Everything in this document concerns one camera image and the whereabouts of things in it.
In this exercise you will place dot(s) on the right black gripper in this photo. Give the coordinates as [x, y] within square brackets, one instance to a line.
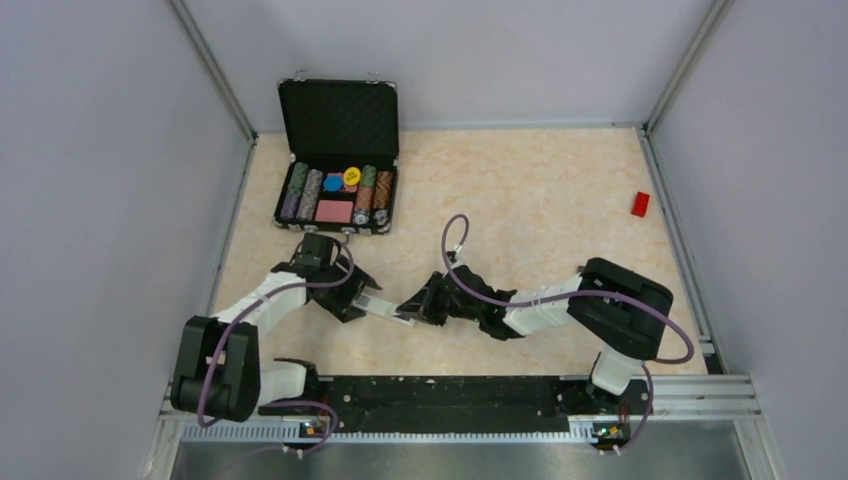
[425, 301]

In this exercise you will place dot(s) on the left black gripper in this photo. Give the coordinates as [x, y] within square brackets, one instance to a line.
[342, 306]

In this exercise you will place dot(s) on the white remote control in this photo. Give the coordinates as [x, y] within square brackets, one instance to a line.
[382, 308]

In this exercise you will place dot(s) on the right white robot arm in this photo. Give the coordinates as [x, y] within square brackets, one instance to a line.
[623, 309]

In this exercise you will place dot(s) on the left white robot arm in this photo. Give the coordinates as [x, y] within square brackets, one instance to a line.
[218, 373]

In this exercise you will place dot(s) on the pink playing card deck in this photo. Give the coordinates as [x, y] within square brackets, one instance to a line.
[334, 211]

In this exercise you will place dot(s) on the blue round chip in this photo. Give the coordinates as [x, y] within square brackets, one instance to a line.
[333, 182]

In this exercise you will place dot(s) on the yellow round chip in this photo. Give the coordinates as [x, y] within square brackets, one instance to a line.
[352, 176]

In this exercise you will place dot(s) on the black poker chip case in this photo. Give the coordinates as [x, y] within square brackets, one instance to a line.
[332, 125]

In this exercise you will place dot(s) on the red building brick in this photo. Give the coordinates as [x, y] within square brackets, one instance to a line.
[640, 204]

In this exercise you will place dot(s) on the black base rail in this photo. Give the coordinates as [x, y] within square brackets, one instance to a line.
[474, 410]

